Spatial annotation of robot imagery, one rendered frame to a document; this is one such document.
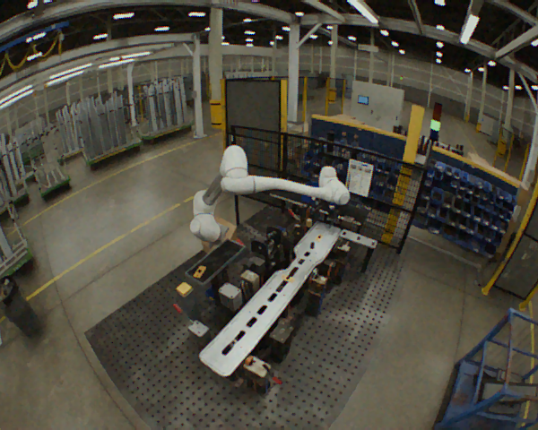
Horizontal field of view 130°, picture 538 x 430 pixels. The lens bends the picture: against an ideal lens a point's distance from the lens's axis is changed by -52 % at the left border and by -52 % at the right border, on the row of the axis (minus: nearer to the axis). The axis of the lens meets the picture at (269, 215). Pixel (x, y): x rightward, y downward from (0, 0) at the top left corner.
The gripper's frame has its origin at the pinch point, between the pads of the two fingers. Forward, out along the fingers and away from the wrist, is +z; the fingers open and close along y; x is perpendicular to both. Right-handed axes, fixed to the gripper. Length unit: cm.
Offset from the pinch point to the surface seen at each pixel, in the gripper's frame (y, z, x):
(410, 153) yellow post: 48, -49, 58
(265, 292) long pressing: -5, 13, -63
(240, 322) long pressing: -5, 13, -87
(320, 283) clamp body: 19.6, 9.5, -43.3
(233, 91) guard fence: -217, -64, 169
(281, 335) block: 18, 10, -84
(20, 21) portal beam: -260, -229, -141
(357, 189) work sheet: 11, -7, 54
